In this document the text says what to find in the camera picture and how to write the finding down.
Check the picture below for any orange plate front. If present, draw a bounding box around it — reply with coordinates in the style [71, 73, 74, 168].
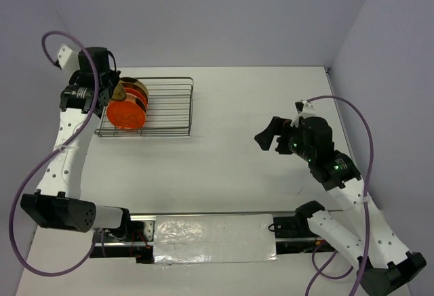
[106, 101, 146, 129]

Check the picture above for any metal wire dish rack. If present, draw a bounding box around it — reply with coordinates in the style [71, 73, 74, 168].
[95, 77, 194, 138]

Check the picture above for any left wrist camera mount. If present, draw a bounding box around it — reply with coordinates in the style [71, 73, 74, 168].
[57, 44, 79, 71]

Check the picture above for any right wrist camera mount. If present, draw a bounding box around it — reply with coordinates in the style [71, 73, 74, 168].
[291, 100, 317, 127]

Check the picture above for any silver foil sheet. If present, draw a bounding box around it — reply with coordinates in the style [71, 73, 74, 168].
[153, 214, 277, 265]

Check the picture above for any yellow plate brown rim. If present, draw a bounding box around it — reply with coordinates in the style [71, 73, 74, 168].
[120, 77, 139, 89]

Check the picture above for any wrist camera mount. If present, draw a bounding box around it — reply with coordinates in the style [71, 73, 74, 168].
[291, 100, 317, 127]
[57, 44, 79, 71]

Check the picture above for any black metal base rail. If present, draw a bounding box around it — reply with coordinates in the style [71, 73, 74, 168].
[91, 212, 323, 266]

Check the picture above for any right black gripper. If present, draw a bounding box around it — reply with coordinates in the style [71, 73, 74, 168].
[254, 114, 315, 161]

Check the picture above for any orange plate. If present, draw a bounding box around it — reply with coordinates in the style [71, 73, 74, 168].
[106, 101, 146, 129]
[125, 87, 149, 108]

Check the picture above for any yellow patterned plate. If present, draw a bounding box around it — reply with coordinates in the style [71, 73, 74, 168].
[111, 79, 127, 102]

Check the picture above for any pink floral plate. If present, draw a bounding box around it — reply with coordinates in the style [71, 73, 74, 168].
[125, 94, 147, 112]

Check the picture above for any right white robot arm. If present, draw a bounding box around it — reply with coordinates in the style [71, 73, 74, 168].
[254, 117, 427, 295]

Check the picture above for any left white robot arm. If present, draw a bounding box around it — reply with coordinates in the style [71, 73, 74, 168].
[20, 45, 133, 241]

